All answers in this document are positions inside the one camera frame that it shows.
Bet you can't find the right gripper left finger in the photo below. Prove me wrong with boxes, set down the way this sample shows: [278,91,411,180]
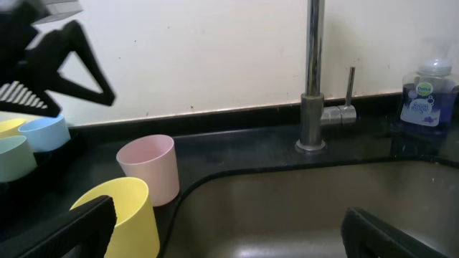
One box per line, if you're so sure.
[0,195,118,258]

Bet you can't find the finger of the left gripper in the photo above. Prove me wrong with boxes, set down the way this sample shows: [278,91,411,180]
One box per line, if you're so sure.
[0,80,62,118]
[27,20,116,107]

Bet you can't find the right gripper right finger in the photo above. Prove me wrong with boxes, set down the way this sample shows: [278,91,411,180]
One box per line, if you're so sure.
[340,206,449,258]

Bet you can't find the yellow cup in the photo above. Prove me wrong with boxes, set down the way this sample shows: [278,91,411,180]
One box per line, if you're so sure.
[0,118,27,140]
[70,176,161,258]

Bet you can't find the pink cup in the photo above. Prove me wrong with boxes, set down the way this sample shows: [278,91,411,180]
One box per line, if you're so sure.
[115,134,180,208]

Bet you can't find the blue cup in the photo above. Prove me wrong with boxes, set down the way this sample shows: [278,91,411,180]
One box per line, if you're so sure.
[17,114,72,153]

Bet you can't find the green cup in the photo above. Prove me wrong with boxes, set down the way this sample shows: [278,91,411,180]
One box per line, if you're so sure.
[0,135,38,183]

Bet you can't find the steel sink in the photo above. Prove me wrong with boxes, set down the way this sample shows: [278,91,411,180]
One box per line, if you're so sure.
[163,159,459,258]

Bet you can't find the blue soap bottle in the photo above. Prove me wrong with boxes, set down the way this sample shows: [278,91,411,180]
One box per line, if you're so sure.
[399,57,459,135]

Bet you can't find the steel tap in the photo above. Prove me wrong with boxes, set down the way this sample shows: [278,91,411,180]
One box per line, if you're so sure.
[295,0,358,152]

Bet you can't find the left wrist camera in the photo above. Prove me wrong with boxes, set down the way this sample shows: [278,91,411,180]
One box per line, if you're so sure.
[31,0,84,25]

